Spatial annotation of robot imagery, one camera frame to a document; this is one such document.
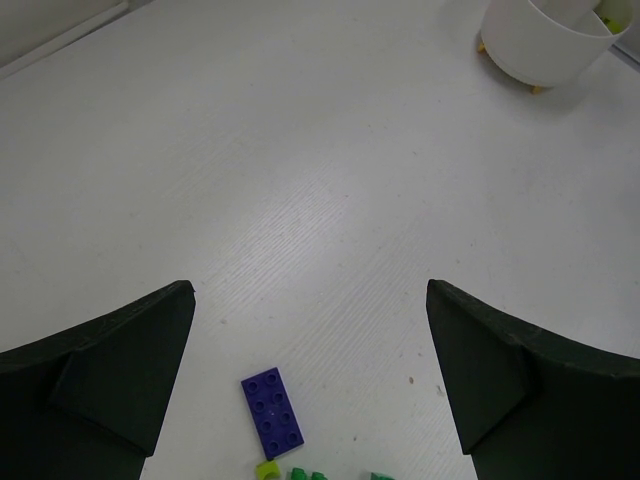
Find white round divided container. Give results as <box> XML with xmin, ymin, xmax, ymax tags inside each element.
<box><xmin>477</xmin><ymin>0</ymin><xmax>637</xmax><ymax>91</ymax></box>

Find small dark green lego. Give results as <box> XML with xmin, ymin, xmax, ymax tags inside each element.
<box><xmin>369</xmin><ymin>472</ymin><xmax>394</xmax><ymax>480</ymax></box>

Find dark green curved lego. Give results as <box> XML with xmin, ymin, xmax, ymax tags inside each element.
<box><xmin>288</xmin><ymin>467</ymin><xmax>327</xmax><ymax>480</ymax></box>

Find tiny lime green lego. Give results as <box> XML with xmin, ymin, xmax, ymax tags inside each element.
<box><xmin>255</xmin><ymin>460</ymin><xmax>281</xmax><ymax>480</ymax></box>

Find purple lego plate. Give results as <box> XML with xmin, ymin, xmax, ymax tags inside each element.
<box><xmin>241</xmin><ymin>368</ymin><xmax>304</xmax><ymax>461</ymax></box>

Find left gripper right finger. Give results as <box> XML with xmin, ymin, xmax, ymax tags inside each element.
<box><xmin>426</xmin><ymin>279</ymin><xmax>639</xmax><ymax>479</ymax></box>

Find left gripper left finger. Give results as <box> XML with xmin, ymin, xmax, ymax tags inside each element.
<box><xmin>1</xmin><ymin>280</ymin><xmax>195</xmax><ymax>479</ymax></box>

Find lime green square lego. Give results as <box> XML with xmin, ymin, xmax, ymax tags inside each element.
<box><xmin>599</xmin><ymin>14</ymin><xmax>625</xmax><ymax>35</ymax></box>

